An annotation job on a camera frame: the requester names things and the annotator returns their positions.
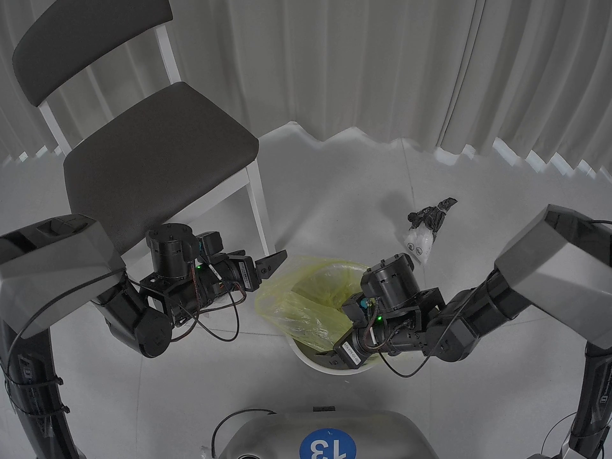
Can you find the white curtain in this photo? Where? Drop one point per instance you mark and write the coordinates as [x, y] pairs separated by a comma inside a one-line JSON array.
[[550, 65], [311, 41]]

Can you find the yellow plastic bag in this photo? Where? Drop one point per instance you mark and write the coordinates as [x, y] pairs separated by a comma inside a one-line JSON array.
[[296, 304]]

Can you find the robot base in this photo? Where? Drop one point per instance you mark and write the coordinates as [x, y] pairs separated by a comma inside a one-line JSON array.
[[382, 433]]

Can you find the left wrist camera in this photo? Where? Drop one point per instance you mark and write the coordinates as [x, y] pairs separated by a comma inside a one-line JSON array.
[[210, 244]]

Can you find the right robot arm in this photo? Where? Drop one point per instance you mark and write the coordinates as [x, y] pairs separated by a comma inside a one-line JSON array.
[[540, 261]]

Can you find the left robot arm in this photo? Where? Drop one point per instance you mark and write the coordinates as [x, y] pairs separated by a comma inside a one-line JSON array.
[[57, 266]]

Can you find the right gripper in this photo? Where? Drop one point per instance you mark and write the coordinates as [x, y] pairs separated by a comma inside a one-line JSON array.
[[351, 349]]

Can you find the dark grey white-framed chair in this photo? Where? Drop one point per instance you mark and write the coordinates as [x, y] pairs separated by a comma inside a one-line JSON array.
[[158, 160]]

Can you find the white trash bin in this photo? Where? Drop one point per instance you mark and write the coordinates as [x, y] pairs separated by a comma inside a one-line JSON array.
[[315, 364]]

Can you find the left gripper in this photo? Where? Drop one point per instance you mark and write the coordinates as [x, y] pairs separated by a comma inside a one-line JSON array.
[[246, 273]]

